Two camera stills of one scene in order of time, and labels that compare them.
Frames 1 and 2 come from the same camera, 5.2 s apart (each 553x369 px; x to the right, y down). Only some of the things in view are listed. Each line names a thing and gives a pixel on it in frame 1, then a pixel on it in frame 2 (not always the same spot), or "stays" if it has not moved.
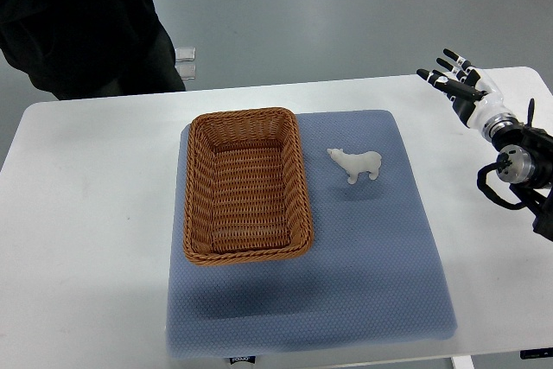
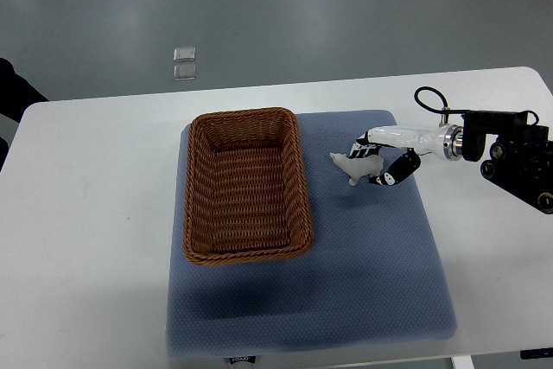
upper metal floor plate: [183, 54] stays
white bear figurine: [367, 162] stays
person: [78, 38] -> [16, 92]
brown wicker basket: [246, 196] stays
